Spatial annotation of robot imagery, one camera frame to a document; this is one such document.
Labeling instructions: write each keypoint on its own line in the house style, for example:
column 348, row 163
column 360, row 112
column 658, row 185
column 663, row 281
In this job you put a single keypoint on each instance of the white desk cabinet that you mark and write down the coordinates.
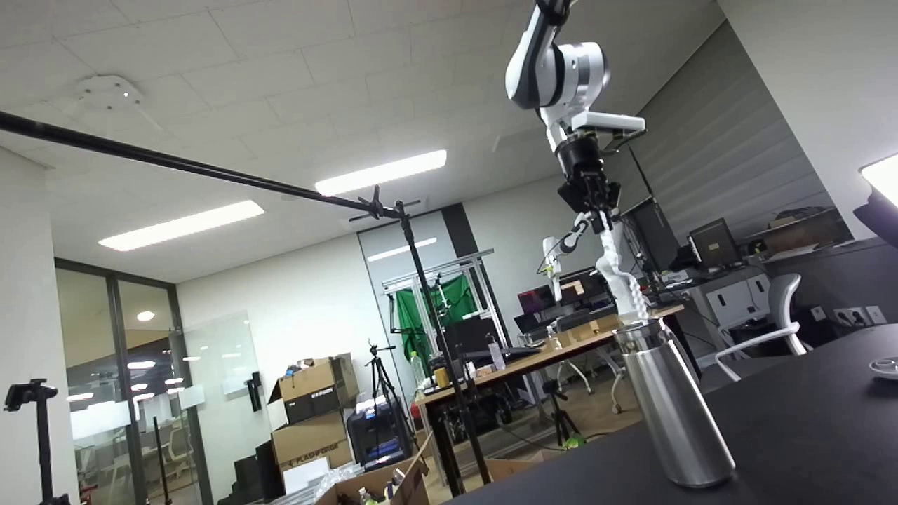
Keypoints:
column 739, row 300

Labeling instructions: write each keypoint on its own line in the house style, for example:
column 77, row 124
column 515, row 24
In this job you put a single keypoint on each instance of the wooden table with black legs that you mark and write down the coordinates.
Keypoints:
column 522, row 359

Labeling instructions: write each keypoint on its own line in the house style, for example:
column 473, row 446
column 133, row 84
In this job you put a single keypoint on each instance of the round ceiling smoke detector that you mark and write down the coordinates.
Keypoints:
column 106, row 91

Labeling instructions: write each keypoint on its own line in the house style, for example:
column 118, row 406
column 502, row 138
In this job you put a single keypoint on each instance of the dark grey desk partition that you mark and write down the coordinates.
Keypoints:
column 850, row 281

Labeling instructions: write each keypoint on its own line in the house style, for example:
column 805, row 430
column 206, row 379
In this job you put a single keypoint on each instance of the grey window blinds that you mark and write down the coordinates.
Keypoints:
column 739, row 142

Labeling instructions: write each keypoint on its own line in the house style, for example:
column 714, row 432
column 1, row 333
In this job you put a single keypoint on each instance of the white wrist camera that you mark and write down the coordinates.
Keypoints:
column 606, row 122

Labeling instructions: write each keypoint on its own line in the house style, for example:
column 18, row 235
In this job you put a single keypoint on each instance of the open brown cardboard box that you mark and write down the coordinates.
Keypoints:
column 367, row 487

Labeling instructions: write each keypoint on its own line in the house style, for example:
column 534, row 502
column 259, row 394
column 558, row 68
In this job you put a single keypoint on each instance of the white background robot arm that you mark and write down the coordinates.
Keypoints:
column 571, row 239

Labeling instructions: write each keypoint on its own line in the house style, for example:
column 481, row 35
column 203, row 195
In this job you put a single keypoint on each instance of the dark computer monitor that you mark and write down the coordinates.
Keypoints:
column 717, row 246

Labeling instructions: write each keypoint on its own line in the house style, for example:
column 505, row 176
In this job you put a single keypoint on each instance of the black tripod with camera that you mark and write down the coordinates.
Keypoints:
column 28, row 394

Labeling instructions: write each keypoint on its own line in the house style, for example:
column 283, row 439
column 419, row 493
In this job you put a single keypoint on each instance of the black vertical stand pole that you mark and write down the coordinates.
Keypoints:
column 437, row 345

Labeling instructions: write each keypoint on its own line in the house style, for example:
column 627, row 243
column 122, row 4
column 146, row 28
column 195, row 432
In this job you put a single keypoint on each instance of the white wall socket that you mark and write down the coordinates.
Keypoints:
column 860, row 314

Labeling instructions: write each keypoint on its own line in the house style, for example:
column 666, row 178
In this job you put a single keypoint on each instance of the stainless steel flask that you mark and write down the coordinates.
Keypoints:
column 673, row 410

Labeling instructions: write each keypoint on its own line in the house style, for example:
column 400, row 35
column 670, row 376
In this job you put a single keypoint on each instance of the rectangular ceiling light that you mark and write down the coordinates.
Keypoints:
column 380, row 171
column 178, row 226

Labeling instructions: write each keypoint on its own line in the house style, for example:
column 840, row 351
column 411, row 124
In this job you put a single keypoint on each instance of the white and dark blue device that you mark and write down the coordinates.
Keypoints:
column 882, row 219

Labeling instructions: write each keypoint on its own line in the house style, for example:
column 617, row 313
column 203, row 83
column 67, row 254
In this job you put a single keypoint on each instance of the green cloth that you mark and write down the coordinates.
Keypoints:
column 407, row 323
column 454, row 298

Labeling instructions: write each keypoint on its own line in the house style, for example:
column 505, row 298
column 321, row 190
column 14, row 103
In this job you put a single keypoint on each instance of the black equipment case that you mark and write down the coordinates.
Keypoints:
column 373, row 437

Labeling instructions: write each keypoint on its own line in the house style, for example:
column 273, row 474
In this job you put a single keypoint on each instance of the black boom pole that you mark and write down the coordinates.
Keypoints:
column 186, row 163

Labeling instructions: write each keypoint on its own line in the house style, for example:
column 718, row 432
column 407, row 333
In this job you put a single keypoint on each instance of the small black tripod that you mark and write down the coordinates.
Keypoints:
column 380, row 359

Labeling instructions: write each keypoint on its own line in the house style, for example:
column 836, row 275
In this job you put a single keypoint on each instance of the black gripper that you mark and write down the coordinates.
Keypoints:
column 588, row 178

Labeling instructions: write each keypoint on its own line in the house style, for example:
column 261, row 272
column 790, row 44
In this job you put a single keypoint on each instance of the small round grey dish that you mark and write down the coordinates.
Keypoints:
column 884, row 366

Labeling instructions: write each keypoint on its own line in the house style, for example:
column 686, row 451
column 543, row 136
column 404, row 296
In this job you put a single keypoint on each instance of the white office chair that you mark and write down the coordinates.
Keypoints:
column 781, row 298

